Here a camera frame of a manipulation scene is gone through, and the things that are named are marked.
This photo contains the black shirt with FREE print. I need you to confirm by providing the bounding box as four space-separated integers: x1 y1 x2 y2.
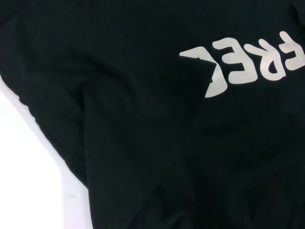
0 0 305 229

